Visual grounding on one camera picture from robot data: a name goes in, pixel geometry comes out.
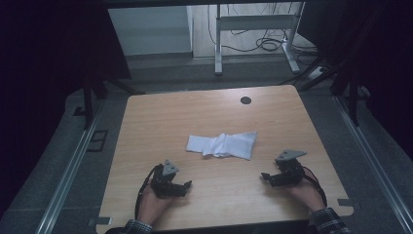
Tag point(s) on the black round table grommet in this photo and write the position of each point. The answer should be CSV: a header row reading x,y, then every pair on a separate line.
x,y
245,100

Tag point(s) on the black metal stand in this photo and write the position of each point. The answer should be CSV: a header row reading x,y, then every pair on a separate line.
x,y
88,100
352,94

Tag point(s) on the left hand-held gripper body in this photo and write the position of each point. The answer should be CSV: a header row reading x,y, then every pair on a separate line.
x,y
165,182

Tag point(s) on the person's left hand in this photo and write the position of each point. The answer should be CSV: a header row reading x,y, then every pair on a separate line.
x,y
152,206

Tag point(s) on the white cloth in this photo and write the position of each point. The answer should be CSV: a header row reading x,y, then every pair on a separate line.
x,y
233,143

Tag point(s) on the person's right hand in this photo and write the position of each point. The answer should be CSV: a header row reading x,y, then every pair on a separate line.
x,y
307,195

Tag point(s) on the white power strip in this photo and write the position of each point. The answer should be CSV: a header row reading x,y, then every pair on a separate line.
x,y
316,72

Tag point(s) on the white metal desk frame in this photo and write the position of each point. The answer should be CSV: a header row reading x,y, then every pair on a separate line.
x,y
256,22

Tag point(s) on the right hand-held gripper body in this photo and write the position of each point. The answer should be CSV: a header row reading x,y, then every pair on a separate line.
x,y
290,170

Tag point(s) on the grey tape strip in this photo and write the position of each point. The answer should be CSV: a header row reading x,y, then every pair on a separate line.
x,y
101,221
346,202

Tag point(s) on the aluminium floor rail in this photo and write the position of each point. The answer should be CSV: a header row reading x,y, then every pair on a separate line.
x,y
373,162
69,172

